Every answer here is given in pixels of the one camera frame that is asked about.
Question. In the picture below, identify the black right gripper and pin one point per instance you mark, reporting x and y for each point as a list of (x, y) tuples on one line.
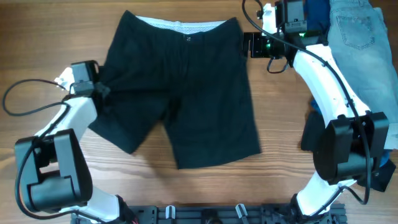
[(255, 40)]

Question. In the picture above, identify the black garment under pile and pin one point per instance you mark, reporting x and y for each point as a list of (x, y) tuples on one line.
[(338, 149)]

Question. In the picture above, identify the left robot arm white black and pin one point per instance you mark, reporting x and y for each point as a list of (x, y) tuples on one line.
[(53, 178)]

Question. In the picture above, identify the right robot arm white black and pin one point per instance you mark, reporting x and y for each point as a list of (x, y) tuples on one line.
[(313, 61)]

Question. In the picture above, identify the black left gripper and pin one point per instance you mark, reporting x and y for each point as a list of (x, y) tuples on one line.
[(102, 88)]

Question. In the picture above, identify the black shorts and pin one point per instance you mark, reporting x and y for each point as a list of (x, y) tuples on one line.
[(191, 77)]

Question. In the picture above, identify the dark blue garment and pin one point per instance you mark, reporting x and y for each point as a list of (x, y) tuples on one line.
[(318, 15)]

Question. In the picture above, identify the light blue denim shorts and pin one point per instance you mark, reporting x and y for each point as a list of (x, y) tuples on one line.
[(360, 46)]

